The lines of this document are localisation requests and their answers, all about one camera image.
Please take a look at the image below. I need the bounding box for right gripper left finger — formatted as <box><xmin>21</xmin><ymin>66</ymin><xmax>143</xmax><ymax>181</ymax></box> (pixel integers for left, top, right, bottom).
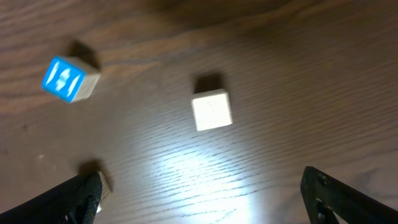
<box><xmin>1</xmin><ymin>172</ymin><xmax>103</xmax><ymax>224</ymax></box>

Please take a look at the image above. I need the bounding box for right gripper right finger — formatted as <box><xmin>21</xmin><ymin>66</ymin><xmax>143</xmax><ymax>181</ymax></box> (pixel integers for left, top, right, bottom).
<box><xmin>300</xmin><ymin>166</ymin><xmax>397</xmax><ymax>224</ymax></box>

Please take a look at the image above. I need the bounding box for green sided wooden block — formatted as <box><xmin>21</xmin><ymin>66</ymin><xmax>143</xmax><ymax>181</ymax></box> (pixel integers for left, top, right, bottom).
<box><xmin>96</xmin><ymin>170</ymin><xmax>113</xmax><ymax>213</ymax></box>

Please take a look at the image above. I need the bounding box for blue faced wooden block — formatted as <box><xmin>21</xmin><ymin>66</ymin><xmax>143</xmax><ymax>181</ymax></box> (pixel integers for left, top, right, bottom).
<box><xmin>42</xmin><ymin>56</ymin><xmax>101</xmax><ymax>103</ymax></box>

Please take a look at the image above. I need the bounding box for plain cream wooden block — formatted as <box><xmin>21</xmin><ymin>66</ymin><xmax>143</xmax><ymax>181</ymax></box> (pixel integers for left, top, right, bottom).
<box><xmin>191</xmin><ymin>89</ymin><xmax>233</xmax><ymax>131</ymax></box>

